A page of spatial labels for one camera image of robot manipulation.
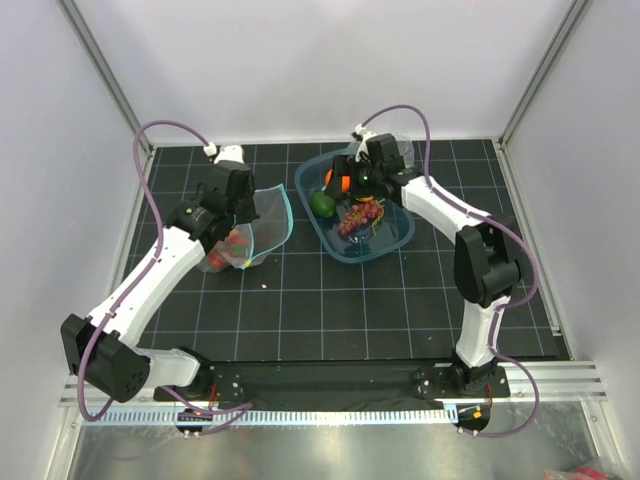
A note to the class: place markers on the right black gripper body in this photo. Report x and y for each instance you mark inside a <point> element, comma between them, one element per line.
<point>366,178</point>

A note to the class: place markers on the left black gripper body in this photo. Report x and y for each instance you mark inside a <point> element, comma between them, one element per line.
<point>244,211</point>

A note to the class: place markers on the green lime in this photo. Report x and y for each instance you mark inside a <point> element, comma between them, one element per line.
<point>322,205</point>

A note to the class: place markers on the clear zip top bag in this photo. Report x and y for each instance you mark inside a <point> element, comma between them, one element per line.
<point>267,233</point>

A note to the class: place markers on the red cherry fruit cluster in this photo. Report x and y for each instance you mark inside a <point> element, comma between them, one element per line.
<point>234,252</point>

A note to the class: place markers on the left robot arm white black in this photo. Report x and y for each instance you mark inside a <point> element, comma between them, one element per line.
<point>102,348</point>

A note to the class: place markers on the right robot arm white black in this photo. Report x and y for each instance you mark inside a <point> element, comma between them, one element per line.
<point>486,264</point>

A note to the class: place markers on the orange fruit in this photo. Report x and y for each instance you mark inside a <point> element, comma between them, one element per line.
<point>344,181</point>

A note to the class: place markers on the purple grape bunch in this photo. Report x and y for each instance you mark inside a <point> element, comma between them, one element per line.
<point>363,214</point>

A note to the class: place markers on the teal plastic tray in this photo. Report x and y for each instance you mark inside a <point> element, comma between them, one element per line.
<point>395,229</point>

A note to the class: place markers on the black grid mat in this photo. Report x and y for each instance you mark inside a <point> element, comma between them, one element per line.
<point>302,304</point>

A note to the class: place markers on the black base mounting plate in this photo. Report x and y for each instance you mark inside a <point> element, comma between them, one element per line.
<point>343,386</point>

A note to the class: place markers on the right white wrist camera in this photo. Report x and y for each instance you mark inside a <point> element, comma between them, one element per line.
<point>361,136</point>

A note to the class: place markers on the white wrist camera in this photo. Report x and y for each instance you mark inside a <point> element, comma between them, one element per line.
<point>361,136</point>
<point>216,154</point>

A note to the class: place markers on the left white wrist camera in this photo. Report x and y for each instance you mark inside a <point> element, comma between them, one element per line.
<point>216,154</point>

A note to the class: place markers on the slotted white cable duct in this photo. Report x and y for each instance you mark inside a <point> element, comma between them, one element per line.
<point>172,415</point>

